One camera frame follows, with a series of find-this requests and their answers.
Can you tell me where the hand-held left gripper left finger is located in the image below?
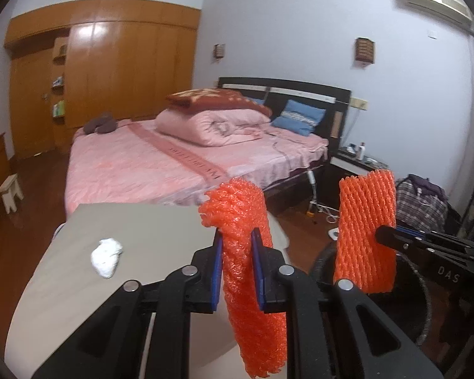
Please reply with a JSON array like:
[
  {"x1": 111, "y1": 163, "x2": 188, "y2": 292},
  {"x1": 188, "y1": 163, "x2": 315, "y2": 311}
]
[{"x1": 32, "y1": 231, "x2": 224, "y2": 379}]

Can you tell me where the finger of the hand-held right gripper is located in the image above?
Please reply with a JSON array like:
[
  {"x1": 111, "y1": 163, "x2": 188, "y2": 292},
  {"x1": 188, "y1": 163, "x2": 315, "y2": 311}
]
[
  {"x1": 395, "y1": 226, "x2": 474, "y2": 251},
  {"x1": 374, "y1": 225, "x2": 474, "y2": 263}
]

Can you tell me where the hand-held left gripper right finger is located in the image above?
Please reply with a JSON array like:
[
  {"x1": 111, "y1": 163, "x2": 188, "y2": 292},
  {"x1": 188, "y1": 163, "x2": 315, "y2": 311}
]
[{"x1": 250, "y1": 228, "x2": 435, "y2": 379}]

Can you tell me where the orange foam net sleeve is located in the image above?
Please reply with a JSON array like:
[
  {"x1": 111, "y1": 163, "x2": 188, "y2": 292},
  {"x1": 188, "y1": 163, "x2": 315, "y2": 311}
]
[
  {"x1": 197, "y1": 177, "x2": 289, "y2": 378},
  {"x1": 333, "y1": 168, "x2": 398, "y2": 295}
]

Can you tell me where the black trash bin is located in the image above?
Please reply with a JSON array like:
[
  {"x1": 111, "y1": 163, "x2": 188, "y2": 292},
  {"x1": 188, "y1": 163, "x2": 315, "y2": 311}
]
[{"x1": 308, "y1": 240, "x2": 474, "y2": 350}]

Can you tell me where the plaid bag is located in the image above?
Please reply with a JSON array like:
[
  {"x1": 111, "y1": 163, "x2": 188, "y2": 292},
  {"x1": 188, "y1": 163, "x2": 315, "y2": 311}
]
[{"x1": 394, "y1": 173, "x2": 450, "y2": 230}]

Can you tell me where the black and white nightstand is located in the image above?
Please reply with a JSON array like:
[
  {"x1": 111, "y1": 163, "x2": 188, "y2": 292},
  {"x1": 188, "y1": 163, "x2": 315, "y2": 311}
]
[{"x1": 325, "y1": 147, "x2": 388, "y2": 203}]

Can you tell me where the white crumpled plastic bag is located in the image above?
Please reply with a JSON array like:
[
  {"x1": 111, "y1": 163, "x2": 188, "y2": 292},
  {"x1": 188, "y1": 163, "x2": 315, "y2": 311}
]
[{"x1": 90, "y1": 238, "x2": 124, "y2": 279}]

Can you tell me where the bed with pink sheet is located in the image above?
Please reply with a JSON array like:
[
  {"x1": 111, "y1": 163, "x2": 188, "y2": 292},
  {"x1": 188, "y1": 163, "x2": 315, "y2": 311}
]
[{"x1": 65, "y1": 117, "x2": 329, "y2": 214}]

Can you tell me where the folded pink quilt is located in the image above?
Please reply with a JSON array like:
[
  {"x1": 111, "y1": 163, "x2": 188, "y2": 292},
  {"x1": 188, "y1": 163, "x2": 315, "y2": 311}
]
[{"x1": 155, "y1": 109, "x2": 272, "y2": 147}]

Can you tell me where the blue pillow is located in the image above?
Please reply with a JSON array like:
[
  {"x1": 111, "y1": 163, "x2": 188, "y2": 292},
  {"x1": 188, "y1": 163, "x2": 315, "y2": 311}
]
[{"x1": 270, "y1": 99, "x2": 327, "y2": 137}]

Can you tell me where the red patterned pillow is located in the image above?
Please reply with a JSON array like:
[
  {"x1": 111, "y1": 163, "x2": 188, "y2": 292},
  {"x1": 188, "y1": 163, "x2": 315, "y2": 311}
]
[{"x1": 165, "y1": 87, "x2": 273, "y2": 118}]

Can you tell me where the black bed headboard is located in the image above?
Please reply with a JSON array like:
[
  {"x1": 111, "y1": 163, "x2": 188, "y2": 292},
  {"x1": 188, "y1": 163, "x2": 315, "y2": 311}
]
[{"x1": 217, "y1": 76, "x2": 352, "y2": 151}]

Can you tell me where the small wooden stool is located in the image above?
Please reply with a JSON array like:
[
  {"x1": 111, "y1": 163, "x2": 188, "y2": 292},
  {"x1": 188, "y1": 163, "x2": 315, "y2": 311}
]
[{"x1": 0, "y1": 173, "x2": 25, "y2": 214}]

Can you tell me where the wooden wardrobe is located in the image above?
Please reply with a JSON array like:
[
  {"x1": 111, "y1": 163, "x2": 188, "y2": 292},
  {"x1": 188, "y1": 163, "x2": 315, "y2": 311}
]
[{"x1": 4, "y1": 0, "x2": 202, "y2": 161}]

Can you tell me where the wooden slatted wall lamp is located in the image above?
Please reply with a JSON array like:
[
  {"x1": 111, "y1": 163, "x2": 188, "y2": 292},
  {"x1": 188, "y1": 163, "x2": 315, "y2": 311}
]
[{"x1": 354, "y1": 37, "x2": 375, "y2": 65}]

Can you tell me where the wall air conditioner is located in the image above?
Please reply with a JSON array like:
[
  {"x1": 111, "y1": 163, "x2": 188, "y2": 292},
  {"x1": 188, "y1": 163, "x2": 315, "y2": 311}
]
[{"x1": 400, "y1": 0, "x2": 474, "y2": 29}]

